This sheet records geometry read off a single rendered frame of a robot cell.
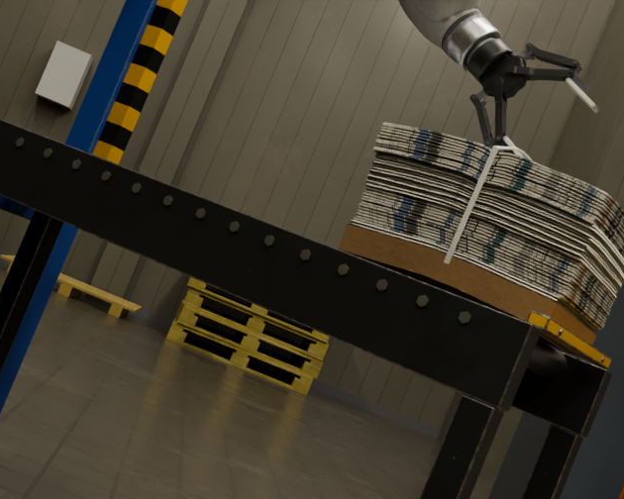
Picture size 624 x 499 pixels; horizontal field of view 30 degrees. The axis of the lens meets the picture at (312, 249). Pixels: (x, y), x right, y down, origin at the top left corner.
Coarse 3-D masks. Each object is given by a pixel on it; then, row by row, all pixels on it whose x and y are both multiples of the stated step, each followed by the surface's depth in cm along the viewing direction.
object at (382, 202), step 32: (384, 128) 186; (416, 128) 184; (384, 160) 186; (416, 160) 184; (448, 160) 181; (384, 192) 185; (416, 192) 182; (448, 192) 180; (352, 224) 186; (384, 224) 183; (416, 224) 181
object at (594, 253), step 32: (512, 160) 176; (512, 192) 175; (544, 192) 173; (576, 192) 172; (512, 224) 174; (544, 224) 172; (576, 224) 170; (608, 224) 175; (480, 256) 175; (512, 256) 173; (544, 256) 172; (576, 256) 170; (608, 256) 180; (544, 288) 170; (576, 288) 173; (608, 288) 187
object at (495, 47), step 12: (480, 48) 195; (492, 48) 194; (504, 48) 195; (468, 60) 197; (480, 60) 195; (492, 60) 194; (504, 60) 195; (516, 60) 194; (480, 72) 195; (492, 72) 196; (504, 72) 195; (492, 84) 195; (504, 84) 195; (516, 84) 194; (492, 96) 197; (504, 96) 195
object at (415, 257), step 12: (348, 228) 185; (360, 228) 184; (348, 240) 185; (360, 240) 184; (372, 240) 183; (384, 240) 182; (396, 240) 181; (360, 252) 183; (372, 252) 183; (384, 252) 182; (396, 252) 181; (408, 252) 180; (420, 252) 179; (432, 252) 178; (396, 264) 180; (408, 264) 180; (420, 264) 179
